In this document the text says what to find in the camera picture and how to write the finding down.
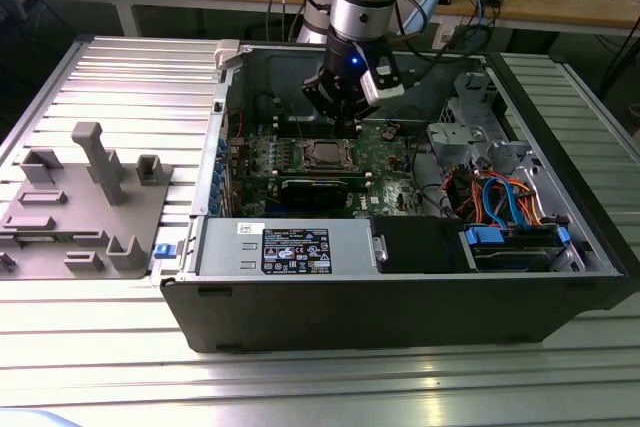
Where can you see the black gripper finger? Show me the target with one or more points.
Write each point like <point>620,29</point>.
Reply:
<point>356,117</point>
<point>325,94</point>

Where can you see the CPU with silver top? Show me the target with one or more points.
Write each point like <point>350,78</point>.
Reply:
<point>327,152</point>

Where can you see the CPU socket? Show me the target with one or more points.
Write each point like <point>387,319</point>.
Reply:
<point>304,165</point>

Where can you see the round coin battery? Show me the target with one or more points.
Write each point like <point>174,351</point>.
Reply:
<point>387,134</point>

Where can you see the green motherboard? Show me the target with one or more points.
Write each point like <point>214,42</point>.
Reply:
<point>390,197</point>

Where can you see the black graphics card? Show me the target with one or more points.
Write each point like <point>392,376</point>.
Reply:
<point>312,195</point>

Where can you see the pale blue teach pendant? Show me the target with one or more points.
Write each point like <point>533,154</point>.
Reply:
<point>425,4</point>

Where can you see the grey plastic case latch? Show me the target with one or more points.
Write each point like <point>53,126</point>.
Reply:
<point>227,53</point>

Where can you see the grey metal drive cage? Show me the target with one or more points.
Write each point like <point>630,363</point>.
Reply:
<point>465,134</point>

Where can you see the black plastic drive box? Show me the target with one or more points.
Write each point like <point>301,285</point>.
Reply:
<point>417,244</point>

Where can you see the grey power supply unit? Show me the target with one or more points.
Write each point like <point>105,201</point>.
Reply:
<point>225,247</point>

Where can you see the black PC case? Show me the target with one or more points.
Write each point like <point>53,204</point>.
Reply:
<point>350,312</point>

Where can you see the hard disk in blue carrier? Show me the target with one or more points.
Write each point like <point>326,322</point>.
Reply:
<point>515,253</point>

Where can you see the blue plastic latch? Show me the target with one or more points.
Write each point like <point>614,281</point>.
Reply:
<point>162,250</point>

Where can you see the grey parts rack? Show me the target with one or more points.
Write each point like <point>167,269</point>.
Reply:
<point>75,227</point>

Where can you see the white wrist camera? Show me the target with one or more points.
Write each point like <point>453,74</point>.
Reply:
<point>382,83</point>

